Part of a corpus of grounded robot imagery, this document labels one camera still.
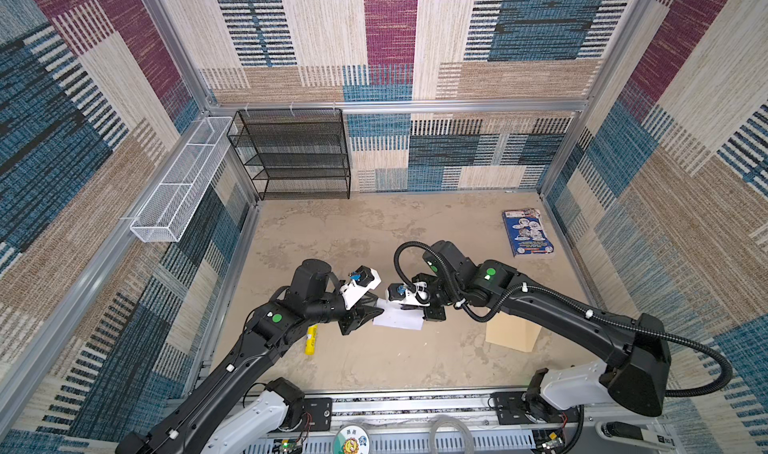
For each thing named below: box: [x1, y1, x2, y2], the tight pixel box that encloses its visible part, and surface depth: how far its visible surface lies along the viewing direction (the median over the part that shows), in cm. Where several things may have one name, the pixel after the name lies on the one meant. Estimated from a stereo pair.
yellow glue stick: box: [304, 324, 319, 355], surface depth 85 cm
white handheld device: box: [595, 420, 676, 451], surface depth 68 cm
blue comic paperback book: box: [502, 208, 555, 257], surface depth 107 cm
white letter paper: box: [373, 298, 424, 331], surface depth 75 cm
